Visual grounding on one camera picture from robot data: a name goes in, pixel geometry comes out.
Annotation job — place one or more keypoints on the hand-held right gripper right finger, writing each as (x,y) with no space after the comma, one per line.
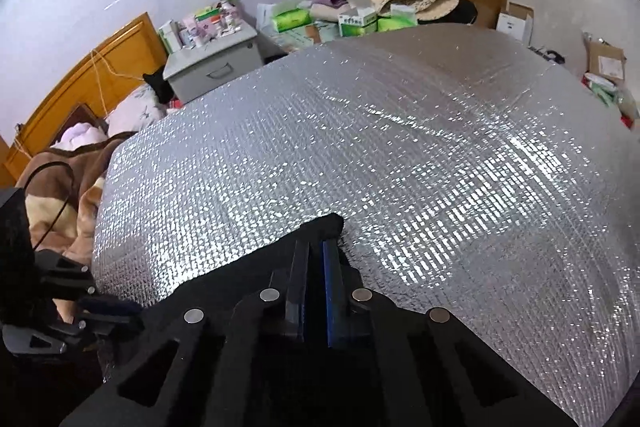
(331,297)

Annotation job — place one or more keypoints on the pink printed bedding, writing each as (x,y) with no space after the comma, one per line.
(135,112)

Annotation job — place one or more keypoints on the pale pink cloth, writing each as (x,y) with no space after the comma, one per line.
(325,13)

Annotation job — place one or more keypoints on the green tissue boxes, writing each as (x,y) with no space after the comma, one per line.
(295,39)

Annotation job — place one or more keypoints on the brown plaid blanket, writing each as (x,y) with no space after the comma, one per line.
(75,207)

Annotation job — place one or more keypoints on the black fabric item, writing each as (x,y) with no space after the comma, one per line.
(462,12)

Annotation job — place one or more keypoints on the lavender plush pillow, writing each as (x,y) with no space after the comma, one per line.
(80,134)

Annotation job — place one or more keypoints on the white cardboard box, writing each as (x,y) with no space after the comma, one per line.
(512,24)

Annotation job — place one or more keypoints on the wooden bed headboard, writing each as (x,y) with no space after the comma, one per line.
(75,82)

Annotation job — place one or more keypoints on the grey plastic packet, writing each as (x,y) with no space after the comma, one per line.
(629,104)

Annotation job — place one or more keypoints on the green tissue pack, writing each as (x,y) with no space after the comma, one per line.
(292,21)
(397,24)

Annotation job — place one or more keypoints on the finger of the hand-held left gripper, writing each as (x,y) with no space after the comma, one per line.
(115,326)
(110,305)

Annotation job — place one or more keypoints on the silver foil bubble mat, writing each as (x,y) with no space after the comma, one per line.
(400,157)

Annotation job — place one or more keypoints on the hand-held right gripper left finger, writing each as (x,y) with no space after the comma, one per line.
(298,297)

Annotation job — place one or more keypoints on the green white medicine box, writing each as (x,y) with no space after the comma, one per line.
(357,27)

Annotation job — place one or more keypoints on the grey drawer cabinet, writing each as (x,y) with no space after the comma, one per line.
(210,72)

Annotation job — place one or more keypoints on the cluster of toiletry bottles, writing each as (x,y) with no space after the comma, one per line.
(205,27)

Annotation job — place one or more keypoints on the black fleece garment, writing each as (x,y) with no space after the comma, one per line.
(280,257)

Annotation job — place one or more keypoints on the small black object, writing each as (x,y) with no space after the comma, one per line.
(159,88)

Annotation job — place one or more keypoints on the green plastic bag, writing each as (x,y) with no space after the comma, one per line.
(600,89)

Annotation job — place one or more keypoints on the brown cardboard box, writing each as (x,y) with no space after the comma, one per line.
(607,57)

